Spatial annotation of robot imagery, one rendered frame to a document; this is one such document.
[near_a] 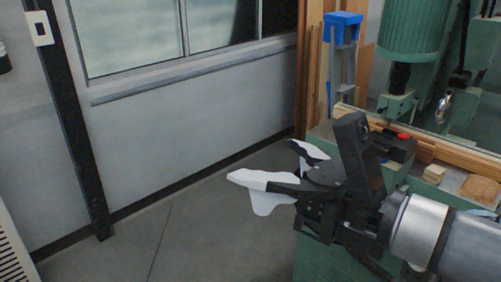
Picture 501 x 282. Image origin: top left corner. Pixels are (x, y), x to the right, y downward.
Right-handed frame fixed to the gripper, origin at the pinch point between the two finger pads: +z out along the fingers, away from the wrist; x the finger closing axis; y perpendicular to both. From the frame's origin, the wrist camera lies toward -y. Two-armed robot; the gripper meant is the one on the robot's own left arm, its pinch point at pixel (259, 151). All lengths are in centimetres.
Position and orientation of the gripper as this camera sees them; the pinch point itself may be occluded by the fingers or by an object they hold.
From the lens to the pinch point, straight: 49.0
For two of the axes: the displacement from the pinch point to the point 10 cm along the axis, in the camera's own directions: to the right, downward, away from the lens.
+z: -8.1, -3.0, 5.1
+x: 5.9, -2.9, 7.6
